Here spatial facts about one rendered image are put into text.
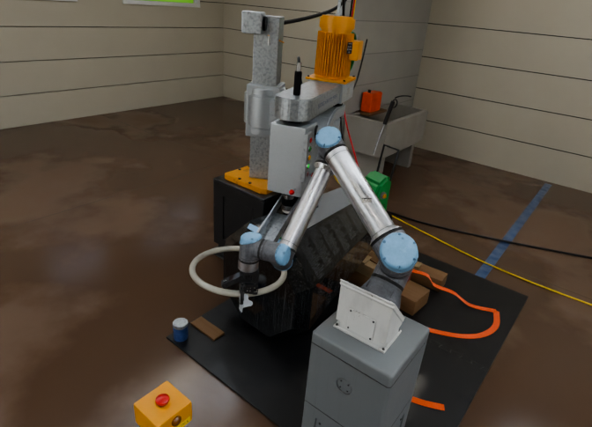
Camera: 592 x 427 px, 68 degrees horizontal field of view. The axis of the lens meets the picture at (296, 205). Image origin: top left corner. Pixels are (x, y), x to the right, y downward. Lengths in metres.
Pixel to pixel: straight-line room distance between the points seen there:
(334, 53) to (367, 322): 1.77
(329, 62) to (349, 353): 1.86
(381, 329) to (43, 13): 7.39
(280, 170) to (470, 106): 5.38
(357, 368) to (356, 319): 0.20
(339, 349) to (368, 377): 0.16
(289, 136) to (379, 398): 1.39
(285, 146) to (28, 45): 6.27
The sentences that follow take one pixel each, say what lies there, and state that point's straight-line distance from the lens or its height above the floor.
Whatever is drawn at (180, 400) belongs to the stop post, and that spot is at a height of 1.08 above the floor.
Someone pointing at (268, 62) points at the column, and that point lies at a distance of 3.47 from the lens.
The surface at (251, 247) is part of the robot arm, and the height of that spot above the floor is 1.20.
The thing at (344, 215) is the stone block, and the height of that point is 0.79.
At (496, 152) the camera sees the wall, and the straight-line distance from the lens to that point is 7.59.
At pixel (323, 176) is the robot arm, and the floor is 1.42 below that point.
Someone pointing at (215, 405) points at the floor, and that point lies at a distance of 2.84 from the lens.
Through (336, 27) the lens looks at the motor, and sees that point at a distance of 2.98.
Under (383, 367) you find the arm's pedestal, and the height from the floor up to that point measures 0.85.
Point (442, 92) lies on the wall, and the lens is 7.70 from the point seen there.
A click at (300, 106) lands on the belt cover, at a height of 1.66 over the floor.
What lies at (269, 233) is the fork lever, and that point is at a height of 0.93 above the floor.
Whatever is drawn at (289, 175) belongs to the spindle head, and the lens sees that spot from 2.53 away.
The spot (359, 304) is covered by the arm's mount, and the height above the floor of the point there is 1.03.
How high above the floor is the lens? 2.17
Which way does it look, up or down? 25 degrees down
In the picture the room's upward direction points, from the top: 5 degrees clockwise
